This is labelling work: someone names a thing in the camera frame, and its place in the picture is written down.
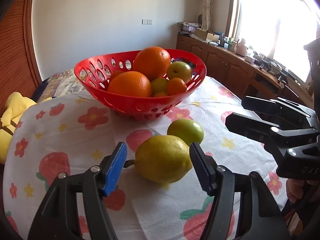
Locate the medium mandarin orange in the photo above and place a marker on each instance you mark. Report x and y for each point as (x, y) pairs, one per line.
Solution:
(115, 74)

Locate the red perforated plastic basket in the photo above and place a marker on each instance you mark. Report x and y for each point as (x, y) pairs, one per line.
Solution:
(94, 74)

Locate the yellow plush toy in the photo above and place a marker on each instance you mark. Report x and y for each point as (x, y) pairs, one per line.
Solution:
(15, 106)

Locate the wooden door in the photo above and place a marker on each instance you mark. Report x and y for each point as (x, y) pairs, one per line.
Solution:
(19, 69)

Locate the floral strawberry tablecloth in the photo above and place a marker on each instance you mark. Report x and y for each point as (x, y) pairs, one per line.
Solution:
(71, 133)

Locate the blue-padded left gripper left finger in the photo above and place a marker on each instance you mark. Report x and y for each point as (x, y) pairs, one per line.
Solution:
(57, 216)

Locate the wooden sideboard cabinet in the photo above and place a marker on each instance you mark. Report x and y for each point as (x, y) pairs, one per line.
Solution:
(241, 77)

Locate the patterned bed quilt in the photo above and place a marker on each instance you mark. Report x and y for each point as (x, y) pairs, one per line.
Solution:
(59, 84)

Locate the green apple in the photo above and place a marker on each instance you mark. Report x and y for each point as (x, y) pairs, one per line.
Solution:
(187, 130)

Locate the pink white bottle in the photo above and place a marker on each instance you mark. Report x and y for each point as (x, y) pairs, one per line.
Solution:
(241, 48)

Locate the light patterned curtain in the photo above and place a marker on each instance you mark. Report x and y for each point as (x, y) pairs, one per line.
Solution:
(207, 15)

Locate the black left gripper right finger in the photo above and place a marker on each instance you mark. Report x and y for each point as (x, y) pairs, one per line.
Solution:
(259, 214)

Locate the person's right hand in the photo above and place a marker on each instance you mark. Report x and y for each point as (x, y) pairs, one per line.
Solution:
(294, 189)

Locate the white wall switch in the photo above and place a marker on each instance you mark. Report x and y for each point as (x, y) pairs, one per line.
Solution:
(147, 22)

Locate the large orange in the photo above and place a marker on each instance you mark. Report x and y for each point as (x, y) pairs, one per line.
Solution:
(152, 62)
(131, 83)

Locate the yellow-green pear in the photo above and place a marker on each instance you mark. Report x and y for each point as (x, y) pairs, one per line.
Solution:
(159, 85)
(163, 159)

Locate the small yellow-green apple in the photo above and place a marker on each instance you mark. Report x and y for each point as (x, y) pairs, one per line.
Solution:
(181, 70)

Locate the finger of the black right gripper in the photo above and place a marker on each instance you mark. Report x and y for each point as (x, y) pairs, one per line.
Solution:
(250, 127)
(265, 106)

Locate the cardboard box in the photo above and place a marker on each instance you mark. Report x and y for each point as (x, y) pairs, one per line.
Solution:
(206, 35)

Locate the small tangerine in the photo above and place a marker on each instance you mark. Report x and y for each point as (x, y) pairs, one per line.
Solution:
(176, 86)

